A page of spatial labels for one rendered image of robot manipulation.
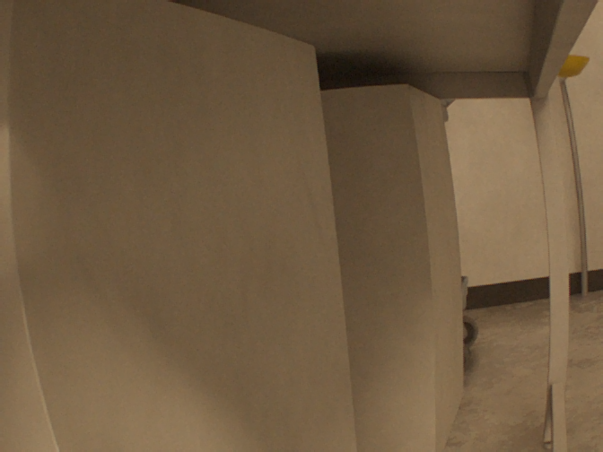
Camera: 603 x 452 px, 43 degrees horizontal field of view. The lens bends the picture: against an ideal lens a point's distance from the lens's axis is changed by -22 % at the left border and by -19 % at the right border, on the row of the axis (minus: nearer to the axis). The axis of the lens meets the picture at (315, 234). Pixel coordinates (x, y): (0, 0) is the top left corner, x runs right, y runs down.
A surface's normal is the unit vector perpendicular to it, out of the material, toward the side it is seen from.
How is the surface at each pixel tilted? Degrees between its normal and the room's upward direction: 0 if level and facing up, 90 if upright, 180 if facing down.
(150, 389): 90
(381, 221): 90
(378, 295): 90
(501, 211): 90
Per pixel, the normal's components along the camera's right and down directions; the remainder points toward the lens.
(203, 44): 0.97, -0.08
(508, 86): -0.23, 0.11
